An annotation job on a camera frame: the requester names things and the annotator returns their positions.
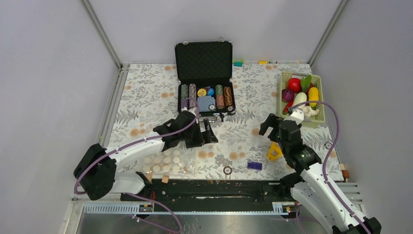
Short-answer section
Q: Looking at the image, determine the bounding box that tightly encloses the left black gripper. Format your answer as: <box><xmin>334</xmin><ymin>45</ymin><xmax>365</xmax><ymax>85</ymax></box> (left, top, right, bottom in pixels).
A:
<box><xmin>180</xmin><ymin>118</ymin><xmax>217</xmax><ymax>148</ymax></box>

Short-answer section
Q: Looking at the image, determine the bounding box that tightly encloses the clear dotted zip top bag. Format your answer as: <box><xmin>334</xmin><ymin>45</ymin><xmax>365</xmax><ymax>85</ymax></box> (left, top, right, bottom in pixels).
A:
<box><xmin>136</xmin><ymin>145</ymin><xmax>196</xmax><ymax>177</ymax></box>

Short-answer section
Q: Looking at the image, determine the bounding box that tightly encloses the green plastic basket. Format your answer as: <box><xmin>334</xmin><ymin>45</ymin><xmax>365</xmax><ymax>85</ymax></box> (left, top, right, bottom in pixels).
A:
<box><xmin>276</xmin><ymin>71</ymin><xmax>325</xmax><ymax>128</ymax></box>

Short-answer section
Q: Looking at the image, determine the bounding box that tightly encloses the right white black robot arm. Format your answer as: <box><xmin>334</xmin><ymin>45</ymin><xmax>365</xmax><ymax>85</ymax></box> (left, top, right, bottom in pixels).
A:
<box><xmin>259</xmin><ymin>109</ymin><xmax>382</xmax><ymax>234</ymax></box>

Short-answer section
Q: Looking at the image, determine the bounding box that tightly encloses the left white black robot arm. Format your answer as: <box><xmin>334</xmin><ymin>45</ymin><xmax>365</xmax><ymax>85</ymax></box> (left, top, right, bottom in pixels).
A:
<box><xmin>73</xmin><ymin>108</ymin><xmax>218</xmax><ymax>200</ymax></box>

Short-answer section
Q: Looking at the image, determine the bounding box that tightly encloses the yellow triangular plastic tool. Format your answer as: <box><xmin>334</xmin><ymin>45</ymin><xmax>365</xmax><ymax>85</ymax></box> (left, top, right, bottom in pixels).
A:
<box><xmin>267</xmin><ymin>142</ymin><xmax>282</xmax><ymax>161</ymax></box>

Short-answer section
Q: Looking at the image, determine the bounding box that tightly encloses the purple toy onion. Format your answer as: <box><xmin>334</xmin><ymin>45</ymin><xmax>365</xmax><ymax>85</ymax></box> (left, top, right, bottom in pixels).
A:
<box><xmin>282</xmin><ymin>89</ymin><xmax>295</xmax><ymax>102</ymax></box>

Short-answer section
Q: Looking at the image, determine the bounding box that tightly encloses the white toy mushroom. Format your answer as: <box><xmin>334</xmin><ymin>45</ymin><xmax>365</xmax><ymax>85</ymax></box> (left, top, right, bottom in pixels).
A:
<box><xmin>303</xmin><ymin>105</ymin><xmax>319</xmax><ymax>119</ymax></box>

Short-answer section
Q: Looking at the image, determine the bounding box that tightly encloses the red toy tomato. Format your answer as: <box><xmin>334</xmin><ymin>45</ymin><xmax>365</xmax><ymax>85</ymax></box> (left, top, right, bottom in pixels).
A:
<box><xmin>286</xmin><ymin>78</ymin><xmax>301</xmax><ymax>93</ymax></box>

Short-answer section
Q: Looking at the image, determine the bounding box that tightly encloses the blue toy brick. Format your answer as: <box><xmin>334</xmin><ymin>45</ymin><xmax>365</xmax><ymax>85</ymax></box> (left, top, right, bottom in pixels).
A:
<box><xmin>247</xmin><ymin>161</ymin><xmax>263</xmax><ymax>171</ymax></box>

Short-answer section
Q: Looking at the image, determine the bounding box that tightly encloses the yellow toy corn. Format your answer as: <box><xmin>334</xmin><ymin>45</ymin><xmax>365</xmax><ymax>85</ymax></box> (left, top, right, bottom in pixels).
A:
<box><xmin>307</xmin><ymin>87</ymin><xmax>319</xmax><ymax>110</ymax></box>

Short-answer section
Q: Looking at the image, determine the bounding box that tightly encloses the small wooden cube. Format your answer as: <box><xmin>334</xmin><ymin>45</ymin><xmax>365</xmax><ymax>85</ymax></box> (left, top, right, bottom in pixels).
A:
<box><xmin>161</xmin><ymin>175</ymin><xmax>169</xmax><ymax>184</ymax></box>

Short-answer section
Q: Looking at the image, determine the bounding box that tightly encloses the green toy leaf vegetable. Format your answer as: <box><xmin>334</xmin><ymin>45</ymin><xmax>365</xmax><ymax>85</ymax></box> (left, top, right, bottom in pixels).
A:
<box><xmin>300</xmin><ymin>75</ymin><xmax>312</xmax><ymax>93</ymax></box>

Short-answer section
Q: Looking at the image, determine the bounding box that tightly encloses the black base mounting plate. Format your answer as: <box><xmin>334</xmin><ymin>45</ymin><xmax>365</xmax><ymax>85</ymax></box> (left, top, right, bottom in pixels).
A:
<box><xmin>138</xmin><ymin>179</ymin><xmax>298</xmax><ymax>213</ymax></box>

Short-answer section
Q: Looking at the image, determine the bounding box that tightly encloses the wooden cone block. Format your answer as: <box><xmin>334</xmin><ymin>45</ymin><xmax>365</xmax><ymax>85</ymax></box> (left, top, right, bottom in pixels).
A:
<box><xmin>145</xmin><ymin>172</ymin><xmax>153</xmax><ymax>183</ymax></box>

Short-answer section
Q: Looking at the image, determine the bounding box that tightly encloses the floral table mat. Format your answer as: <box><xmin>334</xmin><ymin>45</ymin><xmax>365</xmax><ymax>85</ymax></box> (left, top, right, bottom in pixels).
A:
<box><xmin>106</xmin><ymin>64</ymin><xmax>311</xmax><ymax>180</ymax></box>

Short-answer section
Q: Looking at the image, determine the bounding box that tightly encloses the green toy block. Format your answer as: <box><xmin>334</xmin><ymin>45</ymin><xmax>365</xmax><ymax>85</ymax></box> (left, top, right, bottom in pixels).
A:
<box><xmin>233</xmin><ymin>59</ymin><xmax>244</xmax><ymax>67</ymax></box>

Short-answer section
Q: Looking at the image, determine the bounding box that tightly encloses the black poker chip case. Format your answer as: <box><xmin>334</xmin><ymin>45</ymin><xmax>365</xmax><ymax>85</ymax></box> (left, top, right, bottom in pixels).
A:
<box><xmin>174</xmin><ymin>40</ymin><xmax>236</xmax><ymax>117</ymax></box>

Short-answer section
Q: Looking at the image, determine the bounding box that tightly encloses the brown wooden peg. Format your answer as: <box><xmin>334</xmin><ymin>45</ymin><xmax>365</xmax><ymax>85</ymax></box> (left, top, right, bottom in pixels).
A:
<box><xmin>340</xmin><ymin>163</ymin><xmax>349</xmax><ymax>180</ymax></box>

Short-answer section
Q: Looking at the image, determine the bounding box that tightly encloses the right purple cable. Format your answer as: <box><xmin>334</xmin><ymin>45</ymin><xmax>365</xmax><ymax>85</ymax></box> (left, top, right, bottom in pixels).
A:
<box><xmin>283</xmin><ymin>101</ymin><xmax>372</xmax><ymax>234</ymax></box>

